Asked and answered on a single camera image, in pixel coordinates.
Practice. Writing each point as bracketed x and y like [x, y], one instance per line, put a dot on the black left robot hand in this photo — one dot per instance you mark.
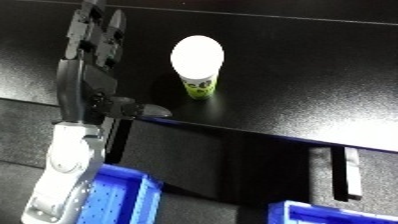
[86, 83]

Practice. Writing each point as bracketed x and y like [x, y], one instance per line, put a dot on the white paper cup green band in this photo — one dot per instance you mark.
[197, 56]

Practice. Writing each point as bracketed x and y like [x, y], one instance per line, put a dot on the pale left robot arm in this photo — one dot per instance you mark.
[68, 160]

